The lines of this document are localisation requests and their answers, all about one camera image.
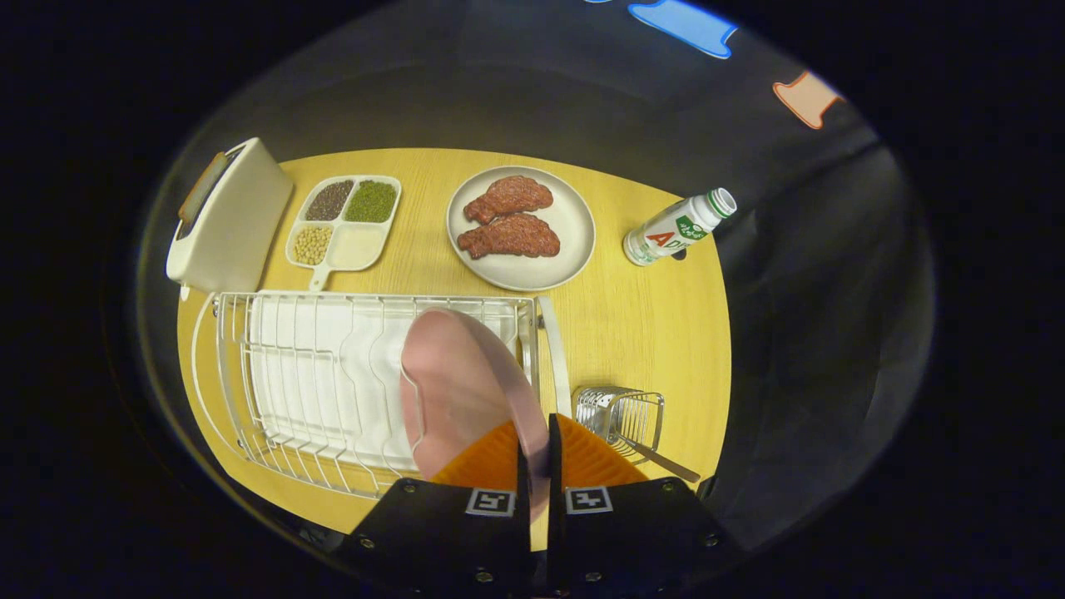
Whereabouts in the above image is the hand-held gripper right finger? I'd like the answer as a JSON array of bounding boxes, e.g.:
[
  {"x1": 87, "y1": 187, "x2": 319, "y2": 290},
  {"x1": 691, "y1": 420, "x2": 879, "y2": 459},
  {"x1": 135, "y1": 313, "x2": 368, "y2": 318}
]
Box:
[{"x1": 547, "y1": 413, "x2": 741, "y2": 596}]

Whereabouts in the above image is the beige plate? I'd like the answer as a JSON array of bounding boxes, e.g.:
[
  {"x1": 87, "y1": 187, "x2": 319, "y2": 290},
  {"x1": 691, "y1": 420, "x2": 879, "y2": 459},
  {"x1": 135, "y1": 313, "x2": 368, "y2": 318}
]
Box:
[{"x1": 447, "y1": 166, "x2": 597, "y2": 292}]

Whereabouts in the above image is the white wire dish rack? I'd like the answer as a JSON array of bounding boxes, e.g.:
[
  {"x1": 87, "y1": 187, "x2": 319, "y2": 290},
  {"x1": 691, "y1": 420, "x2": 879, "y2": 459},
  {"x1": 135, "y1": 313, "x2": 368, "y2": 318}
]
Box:
[{"x1": 191, "y1": 290, "x2": 573, "y2": 500}]

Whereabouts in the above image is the pile of white rice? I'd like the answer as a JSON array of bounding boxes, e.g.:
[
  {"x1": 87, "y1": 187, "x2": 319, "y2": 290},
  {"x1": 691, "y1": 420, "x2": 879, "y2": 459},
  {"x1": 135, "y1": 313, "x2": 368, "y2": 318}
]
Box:
[{"x1": 330, "y1": 226, "x2": 385, "y2": 269}]

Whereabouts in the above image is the white drip tray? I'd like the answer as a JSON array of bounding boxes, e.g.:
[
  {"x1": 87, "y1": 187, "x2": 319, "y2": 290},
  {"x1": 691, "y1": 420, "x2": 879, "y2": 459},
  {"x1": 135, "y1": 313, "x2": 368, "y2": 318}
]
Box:
[{"x1": 248, "y1": 297, "x2": 521, "y2": 471}]

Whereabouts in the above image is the wooden-handled metal spoon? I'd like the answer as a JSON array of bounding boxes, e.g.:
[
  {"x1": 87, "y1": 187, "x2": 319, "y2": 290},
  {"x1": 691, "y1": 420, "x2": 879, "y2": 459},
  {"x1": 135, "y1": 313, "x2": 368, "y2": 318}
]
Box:
[{"x1": 616, "y1": 437, "x2": 702, "y2": 483}]

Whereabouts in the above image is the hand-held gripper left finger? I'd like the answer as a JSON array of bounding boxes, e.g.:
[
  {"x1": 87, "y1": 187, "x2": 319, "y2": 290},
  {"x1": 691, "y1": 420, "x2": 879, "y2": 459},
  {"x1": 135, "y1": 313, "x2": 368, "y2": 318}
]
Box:
[{"x1": 337, "y1": 420, "x2": 533, "y2": 596}]

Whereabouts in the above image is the toast slice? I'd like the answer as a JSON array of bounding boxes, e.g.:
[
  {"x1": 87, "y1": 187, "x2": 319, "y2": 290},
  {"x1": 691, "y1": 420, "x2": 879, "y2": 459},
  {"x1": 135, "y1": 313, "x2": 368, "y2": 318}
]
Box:
[{"x1": 179, "y1": 151, "x2": 230, "y2": 221}]

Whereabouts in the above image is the white toaster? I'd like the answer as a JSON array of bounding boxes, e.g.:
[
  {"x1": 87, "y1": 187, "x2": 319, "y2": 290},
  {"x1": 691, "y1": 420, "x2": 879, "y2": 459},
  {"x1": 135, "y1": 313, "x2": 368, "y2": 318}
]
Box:
[{"x1": 166, "y1": 137, "x2": 295, "y2": 302}]

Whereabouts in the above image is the pile of dark beans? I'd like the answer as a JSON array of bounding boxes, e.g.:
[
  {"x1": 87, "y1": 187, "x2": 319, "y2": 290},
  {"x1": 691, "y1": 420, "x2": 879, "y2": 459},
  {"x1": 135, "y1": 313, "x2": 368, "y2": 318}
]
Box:
[{"x1": 305, "y1": 181, "x2": 354, "y2": 222}]

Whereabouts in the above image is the metal wire cutlery basket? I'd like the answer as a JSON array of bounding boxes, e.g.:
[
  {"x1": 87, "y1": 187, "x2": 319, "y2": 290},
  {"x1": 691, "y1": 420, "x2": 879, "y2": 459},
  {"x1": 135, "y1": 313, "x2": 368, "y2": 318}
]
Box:
[{"x1": 572, "y1": 385, "x2": 666, "y2": 458}]

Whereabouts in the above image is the white drink bottle green label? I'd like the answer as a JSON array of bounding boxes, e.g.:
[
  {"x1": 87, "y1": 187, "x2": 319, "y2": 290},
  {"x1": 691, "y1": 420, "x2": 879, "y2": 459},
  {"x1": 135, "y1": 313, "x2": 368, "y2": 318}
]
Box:
[{"x1": 623, "y1": 187, "x2": 738, "y2": 267}]

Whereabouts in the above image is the pink plate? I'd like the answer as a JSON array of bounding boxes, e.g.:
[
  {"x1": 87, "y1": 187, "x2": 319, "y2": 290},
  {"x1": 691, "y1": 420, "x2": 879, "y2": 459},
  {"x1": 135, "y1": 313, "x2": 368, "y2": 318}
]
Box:
[{"x1": 399, "y1": 308, "x2": 552, "y2": 550}]

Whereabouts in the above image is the pile of yellow soybeans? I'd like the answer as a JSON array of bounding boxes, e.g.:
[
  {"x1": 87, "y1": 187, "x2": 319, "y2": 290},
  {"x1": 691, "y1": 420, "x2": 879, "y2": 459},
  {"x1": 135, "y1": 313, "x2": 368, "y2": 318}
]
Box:
[{"x1": 293, "y1": 226, "x2": 332, "y2": 266}]

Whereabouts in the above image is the pile of green beans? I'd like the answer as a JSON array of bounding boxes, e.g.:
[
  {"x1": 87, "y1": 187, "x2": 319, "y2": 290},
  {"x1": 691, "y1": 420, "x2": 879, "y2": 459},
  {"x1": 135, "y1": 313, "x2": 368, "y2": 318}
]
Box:
[{"x1": 344, "y1": 181, "x2": 398, "y2": 224}]

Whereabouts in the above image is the white divided tray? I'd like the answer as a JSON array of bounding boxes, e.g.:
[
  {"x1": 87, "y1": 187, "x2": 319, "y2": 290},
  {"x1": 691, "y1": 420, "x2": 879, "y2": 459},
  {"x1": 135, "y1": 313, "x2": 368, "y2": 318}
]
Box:
[{"x1": 285, "y1": 175, "x2": 403, "y2": 292}]

